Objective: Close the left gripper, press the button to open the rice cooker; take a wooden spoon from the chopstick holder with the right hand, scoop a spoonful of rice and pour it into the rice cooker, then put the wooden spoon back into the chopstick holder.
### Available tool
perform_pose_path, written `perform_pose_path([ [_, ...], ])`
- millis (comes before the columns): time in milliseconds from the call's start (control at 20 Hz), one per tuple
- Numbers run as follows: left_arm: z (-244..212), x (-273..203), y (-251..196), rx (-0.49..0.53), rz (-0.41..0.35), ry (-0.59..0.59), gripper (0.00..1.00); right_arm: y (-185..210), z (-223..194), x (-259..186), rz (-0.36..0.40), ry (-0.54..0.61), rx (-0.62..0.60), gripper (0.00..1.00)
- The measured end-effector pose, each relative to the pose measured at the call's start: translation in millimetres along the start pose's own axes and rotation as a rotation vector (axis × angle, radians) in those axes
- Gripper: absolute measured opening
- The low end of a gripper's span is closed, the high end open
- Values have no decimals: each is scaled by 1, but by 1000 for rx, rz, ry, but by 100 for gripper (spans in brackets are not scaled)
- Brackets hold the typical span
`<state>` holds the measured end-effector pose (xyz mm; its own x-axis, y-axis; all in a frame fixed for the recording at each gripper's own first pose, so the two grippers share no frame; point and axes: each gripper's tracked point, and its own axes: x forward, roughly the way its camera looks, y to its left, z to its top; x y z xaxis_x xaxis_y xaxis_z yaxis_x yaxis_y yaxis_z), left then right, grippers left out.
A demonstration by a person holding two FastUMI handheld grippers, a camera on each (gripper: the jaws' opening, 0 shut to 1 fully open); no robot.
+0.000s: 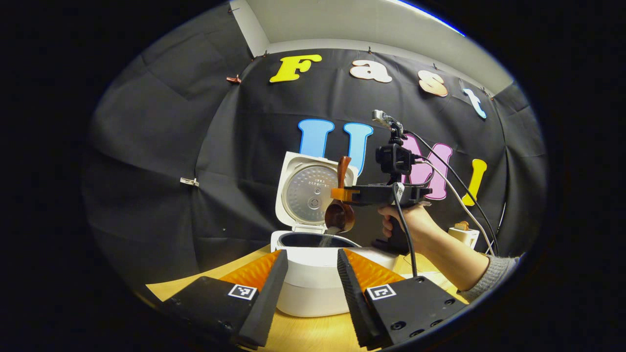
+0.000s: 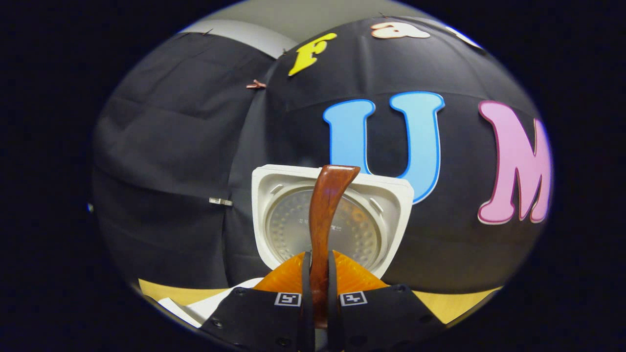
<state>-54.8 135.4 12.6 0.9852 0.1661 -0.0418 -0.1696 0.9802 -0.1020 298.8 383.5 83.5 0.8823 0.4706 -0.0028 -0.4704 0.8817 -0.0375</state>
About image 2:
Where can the brown wooden spoon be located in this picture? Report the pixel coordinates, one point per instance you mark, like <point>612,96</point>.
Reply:
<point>325,215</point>

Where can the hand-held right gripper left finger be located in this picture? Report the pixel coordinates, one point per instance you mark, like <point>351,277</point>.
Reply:
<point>259,318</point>

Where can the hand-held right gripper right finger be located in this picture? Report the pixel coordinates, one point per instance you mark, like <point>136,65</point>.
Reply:
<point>381,318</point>

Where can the white rice cooker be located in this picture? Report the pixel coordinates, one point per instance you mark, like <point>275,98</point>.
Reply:
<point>386,215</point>

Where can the copper cloth clip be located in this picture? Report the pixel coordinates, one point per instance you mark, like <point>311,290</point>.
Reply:
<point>256,85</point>

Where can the black backdrop cloth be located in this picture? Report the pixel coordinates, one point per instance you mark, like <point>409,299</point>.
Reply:
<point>166,146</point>

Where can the silver cloth clip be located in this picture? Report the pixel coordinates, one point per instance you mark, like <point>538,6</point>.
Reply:
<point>221,201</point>

